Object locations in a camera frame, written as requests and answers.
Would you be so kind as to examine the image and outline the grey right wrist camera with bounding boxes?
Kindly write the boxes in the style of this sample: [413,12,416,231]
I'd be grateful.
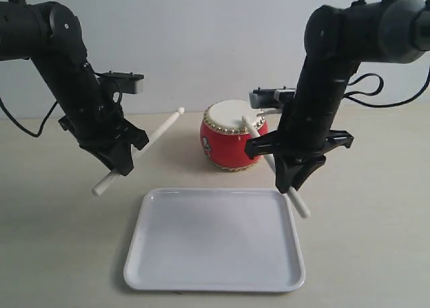
[249,87,296,109]

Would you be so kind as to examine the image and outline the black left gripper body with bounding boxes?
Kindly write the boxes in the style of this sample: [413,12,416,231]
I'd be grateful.
[57,95,149,159]

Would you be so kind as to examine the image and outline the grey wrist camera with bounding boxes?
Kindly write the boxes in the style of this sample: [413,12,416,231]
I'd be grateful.
[249,87,296,109]
[99,71,144,95]

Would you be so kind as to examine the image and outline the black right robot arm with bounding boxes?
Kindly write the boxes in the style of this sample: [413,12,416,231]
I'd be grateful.
[245,0,429,193]

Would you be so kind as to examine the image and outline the small red drum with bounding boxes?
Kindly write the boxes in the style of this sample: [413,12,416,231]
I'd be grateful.
[200,100,268,171]

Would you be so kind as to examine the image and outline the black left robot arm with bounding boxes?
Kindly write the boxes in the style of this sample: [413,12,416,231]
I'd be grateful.
[1,0,149,176]

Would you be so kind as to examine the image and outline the white rectangular plastic tray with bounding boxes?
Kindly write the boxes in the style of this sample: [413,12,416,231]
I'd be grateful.
[123,188,306,293]

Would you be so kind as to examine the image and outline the white drumstick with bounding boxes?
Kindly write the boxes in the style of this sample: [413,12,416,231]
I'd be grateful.
[91,107,185,196]
[242,116,310,219]

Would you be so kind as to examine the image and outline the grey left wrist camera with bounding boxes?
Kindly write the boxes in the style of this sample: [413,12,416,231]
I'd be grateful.
[99,71,144,95]

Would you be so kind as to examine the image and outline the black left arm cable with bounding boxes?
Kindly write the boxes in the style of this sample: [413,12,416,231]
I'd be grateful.
[0,0,125,139]

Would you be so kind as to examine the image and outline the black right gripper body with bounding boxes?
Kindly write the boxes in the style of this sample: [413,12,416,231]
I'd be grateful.
[245,95,354,161]

